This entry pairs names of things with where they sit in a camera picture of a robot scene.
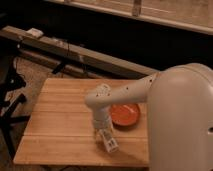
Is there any wooden table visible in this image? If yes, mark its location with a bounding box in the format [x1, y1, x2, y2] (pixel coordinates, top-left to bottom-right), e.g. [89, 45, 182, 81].
[14, 78, 149, 167]

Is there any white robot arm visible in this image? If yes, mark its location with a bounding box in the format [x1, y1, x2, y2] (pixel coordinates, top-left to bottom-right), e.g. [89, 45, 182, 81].
[85, 63, 213, 171]

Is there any black tripod stand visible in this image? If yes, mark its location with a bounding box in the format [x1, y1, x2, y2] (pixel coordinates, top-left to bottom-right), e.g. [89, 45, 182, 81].
[0, 53, 30, 159]

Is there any orange ceramic bowl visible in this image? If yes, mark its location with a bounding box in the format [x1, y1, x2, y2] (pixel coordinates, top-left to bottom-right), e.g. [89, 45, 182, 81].
[109, 104, 140, 126]

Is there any small white box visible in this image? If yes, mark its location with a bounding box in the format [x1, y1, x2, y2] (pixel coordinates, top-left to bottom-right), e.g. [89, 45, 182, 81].
[26, 28, 43, 38]

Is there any long wooden beam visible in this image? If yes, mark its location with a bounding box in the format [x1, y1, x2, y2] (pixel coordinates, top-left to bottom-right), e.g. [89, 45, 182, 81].
[0, 26, 158, 78]

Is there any white bottle with label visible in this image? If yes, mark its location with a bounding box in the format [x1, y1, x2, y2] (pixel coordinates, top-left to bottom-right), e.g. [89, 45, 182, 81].
[99, 129, 118, 153]

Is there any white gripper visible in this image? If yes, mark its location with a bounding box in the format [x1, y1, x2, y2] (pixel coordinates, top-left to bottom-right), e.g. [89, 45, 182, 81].
[92, 112, 114, 142]

